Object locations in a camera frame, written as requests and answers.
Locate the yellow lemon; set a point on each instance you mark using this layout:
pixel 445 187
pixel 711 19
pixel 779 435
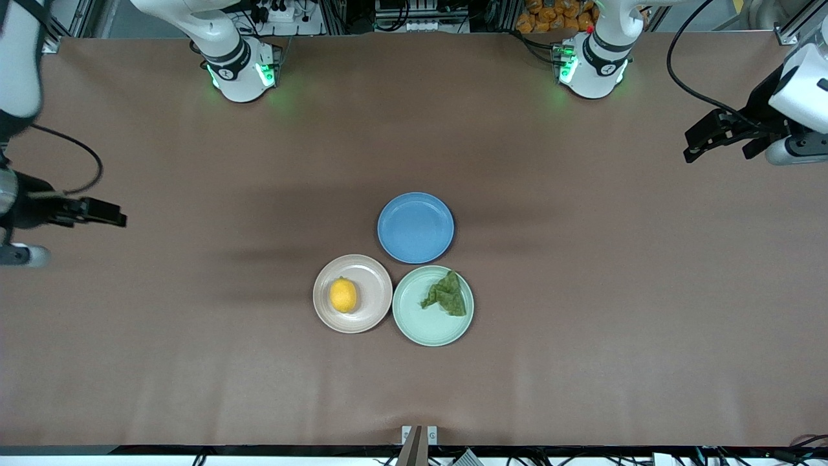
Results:
pixel 343 296

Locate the mint green plate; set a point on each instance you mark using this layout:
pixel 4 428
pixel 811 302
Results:
pixel 424 327

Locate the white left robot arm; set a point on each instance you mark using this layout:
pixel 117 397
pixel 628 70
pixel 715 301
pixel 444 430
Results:
pixel 598 61

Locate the beige pink plate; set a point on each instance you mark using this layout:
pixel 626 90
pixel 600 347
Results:
pixel 369 310

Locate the blue plate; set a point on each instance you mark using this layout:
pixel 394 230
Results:
pixel 415 228

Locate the pile of orange items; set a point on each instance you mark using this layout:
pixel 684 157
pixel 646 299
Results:
pixel 556 16

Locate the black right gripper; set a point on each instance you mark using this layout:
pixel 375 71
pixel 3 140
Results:
pixel 31 208

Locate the white power strip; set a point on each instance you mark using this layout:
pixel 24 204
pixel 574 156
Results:
pixel 279 11

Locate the green lettuce leaf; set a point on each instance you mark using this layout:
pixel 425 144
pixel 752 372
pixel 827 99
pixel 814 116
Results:
pixel 449 296

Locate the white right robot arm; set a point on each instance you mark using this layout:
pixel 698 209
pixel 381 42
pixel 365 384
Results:
pixel 226 58

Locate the white background device box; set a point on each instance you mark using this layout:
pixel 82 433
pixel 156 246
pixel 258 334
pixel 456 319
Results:
pixel 424 26

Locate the aluminium frame profile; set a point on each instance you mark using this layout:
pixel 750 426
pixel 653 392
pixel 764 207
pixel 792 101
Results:
pixel 799 26
pixel 68 22

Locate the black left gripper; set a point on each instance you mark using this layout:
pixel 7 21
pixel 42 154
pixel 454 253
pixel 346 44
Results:
pixel 762 111

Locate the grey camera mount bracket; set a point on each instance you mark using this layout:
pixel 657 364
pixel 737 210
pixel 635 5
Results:
pixel 414 446

